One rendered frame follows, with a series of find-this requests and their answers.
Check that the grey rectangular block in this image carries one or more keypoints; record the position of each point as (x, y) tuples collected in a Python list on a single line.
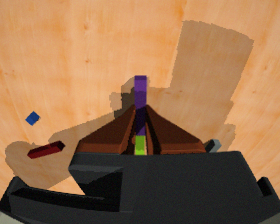
[(213, 146)]

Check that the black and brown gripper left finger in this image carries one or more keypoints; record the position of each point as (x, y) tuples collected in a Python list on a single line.
[(112, 137)]

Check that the lime green rod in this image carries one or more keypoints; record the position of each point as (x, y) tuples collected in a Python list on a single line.
[(139, 145)]

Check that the small blue cube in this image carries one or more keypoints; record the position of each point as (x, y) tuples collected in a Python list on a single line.
[(32, 118)]

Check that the purple rod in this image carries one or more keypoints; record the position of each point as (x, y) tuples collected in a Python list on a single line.
[(140, 94)]

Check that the red rod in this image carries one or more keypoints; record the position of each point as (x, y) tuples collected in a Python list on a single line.
[(46, 150)]

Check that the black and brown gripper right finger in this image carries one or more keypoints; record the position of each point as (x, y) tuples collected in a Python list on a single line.
[(167, 138)]

